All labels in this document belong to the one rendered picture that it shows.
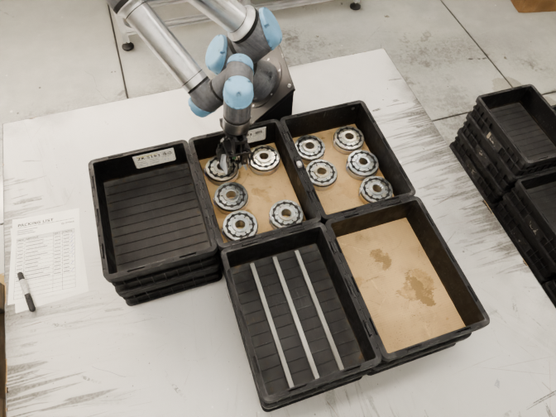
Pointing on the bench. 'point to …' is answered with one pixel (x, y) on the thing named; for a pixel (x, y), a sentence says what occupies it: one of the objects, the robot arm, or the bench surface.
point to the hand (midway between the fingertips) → (231, 165)
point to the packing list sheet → (46, 258)
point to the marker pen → (26, 292)
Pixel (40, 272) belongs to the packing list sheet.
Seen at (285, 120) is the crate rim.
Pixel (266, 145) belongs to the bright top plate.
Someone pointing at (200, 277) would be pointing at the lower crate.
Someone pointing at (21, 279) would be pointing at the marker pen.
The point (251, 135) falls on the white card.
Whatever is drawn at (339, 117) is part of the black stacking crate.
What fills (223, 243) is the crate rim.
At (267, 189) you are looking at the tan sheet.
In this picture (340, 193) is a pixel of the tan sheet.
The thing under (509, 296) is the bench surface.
